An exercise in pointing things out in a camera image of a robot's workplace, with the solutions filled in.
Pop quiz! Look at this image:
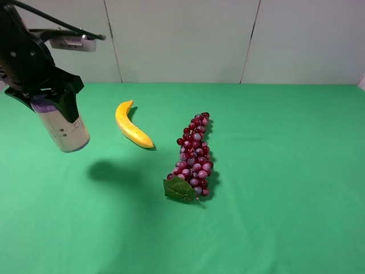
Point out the yellow plastic banana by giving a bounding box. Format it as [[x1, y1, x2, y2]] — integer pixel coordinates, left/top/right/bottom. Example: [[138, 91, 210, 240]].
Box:
[[115, 100, 155, 149]]

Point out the white cylindrical can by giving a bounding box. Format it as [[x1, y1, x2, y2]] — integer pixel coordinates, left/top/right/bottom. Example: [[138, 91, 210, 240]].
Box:
[[30, 97, 90, 153]]

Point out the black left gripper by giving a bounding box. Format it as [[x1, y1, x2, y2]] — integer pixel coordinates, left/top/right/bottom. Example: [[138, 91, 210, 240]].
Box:
[[1, 5, 84, 123]]

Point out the red plastic grape bunch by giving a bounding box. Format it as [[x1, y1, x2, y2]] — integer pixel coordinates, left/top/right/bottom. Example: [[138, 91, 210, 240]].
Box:
[[163, 112, 214, 202]]

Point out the black camera cable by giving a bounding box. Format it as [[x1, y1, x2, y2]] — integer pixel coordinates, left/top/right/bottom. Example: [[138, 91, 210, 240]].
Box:
[[11, 0, 107, 41]]

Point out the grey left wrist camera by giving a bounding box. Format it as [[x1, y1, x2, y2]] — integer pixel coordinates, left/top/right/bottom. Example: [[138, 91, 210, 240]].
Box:
[[29, 29, 96, 52]]

